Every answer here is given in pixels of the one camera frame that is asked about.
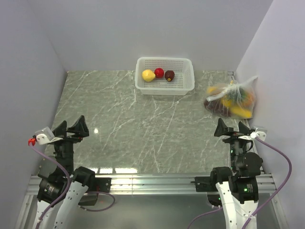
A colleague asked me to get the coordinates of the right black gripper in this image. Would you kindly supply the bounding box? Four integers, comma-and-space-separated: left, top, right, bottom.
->
214, 116, 253, 170

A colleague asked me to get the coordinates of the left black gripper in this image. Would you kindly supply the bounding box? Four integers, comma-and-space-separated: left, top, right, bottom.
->
50, 114, 88, 174

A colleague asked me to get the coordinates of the transparent plastic bag with fruit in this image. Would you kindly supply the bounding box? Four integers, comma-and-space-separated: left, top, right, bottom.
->
203, 76, 257, 119

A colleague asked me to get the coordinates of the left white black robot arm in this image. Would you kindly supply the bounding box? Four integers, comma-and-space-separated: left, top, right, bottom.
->
28, 115, 96, 229

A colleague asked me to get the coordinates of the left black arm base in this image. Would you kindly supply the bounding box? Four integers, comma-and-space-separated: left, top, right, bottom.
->
79, 177, 112, 207

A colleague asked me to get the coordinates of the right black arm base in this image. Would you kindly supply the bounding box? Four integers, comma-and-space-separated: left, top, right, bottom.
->
192, 177, 222, 207

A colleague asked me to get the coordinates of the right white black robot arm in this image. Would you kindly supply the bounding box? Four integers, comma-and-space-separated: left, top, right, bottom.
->
210, 118, 263, 229

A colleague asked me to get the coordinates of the dark purple passion fruit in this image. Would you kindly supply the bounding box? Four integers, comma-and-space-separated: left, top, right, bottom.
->
164, 70, 175, 82

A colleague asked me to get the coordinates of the white perforated plastic basket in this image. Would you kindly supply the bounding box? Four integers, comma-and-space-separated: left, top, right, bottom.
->
134, 57, 195, 96

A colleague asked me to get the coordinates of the red apple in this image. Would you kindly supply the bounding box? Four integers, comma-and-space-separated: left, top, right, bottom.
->
154, 68, 164, 78

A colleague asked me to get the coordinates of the yellow lemon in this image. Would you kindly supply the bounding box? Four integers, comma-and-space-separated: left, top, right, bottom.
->
142, 69, 156, 82

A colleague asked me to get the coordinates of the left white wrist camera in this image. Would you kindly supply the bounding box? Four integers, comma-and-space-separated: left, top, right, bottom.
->
28, 127, 62, 146

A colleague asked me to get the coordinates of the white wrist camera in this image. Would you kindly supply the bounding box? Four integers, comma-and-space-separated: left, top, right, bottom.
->
28, 127, 62, 146
249, 127, 268, 142

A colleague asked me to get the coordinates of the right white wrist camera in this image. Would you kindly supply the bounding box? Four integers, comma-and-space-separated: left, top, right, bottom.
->
249, 127, 268, 142

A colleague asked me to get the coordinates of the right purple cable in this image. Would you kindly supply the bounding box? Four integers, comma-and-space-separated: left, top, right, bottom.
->
187, 137, 293, 229

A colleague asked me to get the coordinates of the aluminium mounting rail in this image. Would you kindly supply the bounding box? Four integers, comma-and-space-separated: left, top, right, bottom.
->
14, 173, 278, 229

